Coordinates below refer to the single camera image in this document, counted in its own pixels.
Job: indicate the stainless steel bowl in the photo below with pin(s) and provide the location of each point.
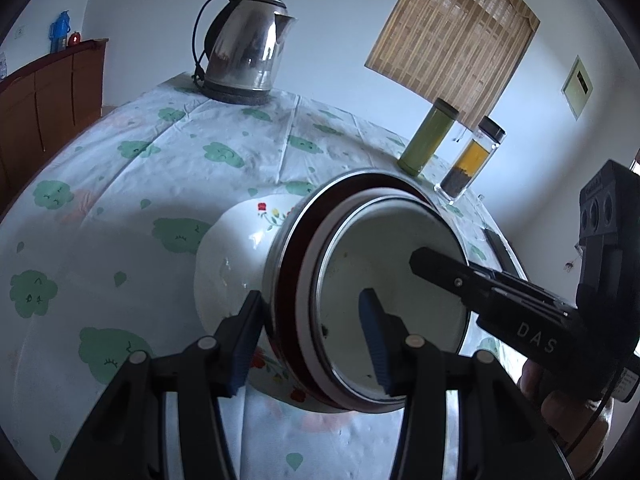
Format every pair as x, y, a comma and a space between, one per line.
274, 280

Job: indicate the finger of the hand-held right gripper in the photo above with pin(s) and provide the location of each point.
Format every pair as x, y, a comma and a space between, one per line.
440, 265

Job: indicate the blue water bottle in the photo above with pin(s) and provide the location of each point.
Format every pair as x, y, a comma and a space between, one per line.
60, 32

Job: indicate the small red jar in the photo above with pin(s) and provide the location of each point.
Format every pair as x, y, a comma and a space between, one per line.
75, 39

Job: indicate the black smartphone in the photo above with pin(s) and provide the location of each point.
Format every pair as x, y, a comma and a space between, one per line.
505, 255

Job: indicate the glass tea bottle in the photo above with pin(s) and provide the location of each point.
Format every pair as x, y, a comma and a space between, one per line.
470, 160

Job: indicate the stainless steel electric kettle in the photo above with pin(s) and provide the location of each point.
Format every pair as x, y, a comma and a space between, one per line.
245, 45

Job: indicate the red plastic cup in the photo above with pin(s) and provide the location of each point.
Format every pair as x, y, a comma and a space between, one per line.
306, 330

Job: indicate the wall electrical panel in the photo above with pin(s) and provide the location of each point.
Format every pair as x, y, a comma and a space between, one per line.
578, 87

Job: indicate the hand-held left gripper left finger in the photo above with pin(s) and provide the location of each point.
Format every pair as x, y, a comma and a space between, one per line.
245, 345

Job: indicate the person's right hand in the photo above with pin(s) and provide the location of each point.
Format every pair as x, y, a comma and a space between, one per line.
555, 405

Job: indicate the red flower white plate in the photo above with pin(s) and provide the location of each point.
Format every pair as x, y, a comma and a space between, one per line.
225, 270

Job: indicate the black kettle base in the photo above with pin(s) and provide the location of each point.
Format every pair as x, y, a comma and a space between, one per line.
235, 95

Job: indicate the white enamel bowl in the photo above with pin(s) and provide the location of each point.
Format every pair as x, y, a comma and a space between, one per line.
360, 250

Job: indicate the green thermos bottle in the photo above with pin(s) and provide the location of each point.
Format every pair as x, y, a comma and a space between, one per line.
427, 140

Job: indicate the white wall socket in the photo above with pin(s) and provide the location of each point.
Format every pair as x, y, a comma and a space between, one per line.
19, 32

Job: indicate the bamboo window blind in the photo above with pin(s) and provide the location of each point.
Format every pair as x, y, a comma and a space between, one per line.
450, 40

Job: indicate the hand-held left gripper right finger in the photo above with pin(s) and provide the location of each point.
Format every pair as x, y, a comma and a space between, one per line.
380, 345

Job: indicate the brown wooden sideboard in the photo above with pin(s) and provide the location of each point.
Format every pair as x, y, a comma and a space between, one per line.
45, 105

